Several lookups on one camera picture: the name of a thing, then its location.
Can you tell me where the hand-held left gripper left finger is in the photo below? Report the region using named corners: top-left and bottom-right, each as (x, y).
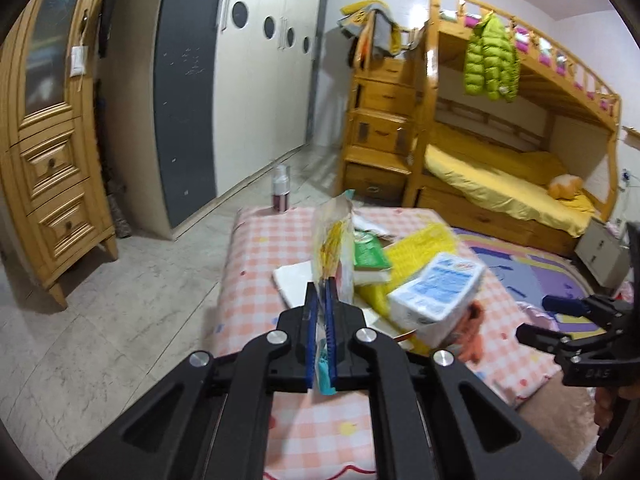
top-left (55, 282), bottom-right (321, 480)

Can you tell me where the pink checked blanket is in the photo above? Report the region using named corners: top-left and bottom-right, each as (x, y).
top-left (212, 205), bottom-right (563, 480)

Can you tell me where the white nightstand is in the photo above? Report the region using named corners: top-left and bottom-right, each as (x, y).
top-left (574, 220), bottom-right (628, 288)

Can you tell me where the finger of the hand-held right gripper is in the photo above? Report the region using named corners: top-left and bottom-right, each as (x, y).
top-left (515, 324), bottom-right (576, 358)
top-left (542, 294), bottom-right (626, 322)

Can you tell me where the yellow snack bag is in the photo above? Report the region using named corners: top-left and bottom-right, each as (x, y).
top-left (311, 190), bottom-right (357, 397)

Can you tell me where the green box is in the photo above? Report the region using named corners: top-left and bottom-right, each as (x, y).
top-left (352, 227), bottom-right (393, 286)

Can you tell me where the colourful play mat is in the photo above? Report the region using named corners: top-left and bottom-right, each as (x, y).
top-left (452, 227), bottom-right (608, 341)

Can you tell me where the white tissue pack blue label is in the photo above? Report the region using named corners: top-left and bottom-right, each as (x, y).
top-left (387, 251), bottom-right (487, 348)

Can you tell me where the pink bedding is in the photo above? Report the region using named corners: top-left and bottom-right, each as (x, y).
top-left (445, 10), bottom-right (616, 106)

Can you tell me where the white and grey wardrobe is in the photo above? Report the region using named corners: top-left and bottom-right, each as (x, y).
top-left (105, 0), bottom-right (331, 241)

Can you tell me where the orange plush toy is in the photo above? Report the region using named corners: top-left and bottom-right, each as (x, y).
top-left (452, 300), bottom-right (486, 363)

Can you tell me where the wooden stair drawer unit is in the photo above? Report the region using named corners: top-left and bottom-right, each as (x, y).
top-left (342, 55), bottom-right (418, 206)

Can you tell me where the pile of clothes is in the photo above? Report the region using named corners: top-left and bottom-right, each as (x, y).
top-left (339, 2), bottom-right (403, 68)

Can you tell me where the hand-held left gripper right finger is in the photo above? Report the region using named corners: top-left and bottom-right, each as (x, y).
top-left (325, 280), bottom-right (583, 480)

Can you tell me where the green down jacket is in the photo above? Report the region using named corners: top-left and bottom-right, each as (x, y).
top-left (462, 12), bottom-right (521, 102)

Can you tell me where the orange and white plush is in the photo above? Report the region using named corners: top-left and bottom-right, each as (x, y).
top-left (547, 174), bottom-right (583, 200)

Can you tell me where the white flat box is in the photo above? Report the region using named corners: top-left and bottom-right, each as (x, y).
top-left (272, 260), bottom-right (321, 308)

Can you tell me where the yellow foam net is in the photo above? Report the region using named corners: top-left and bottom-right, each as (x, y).
top-left (355, 222), bottom-right (461, 351)

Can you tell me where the wooden cabinet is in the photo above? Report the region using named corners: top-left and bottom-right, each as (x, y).
top-left (0, 0), bottom-right (121, 308)

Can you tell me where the pink and white bottle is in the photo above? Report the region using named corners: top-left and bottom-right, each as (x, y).
top-left (271, 165), bottom-right (292, 212)

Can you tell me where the wooden bunk bed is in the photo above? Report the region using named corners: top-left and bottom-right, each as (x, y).
top-left (405, 0), bottom-right (623, 258)

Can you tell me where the yellow bed sheet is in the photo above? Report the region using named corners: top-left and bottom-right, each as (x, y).
top-left (425, 125), bottom-right (601, 238)

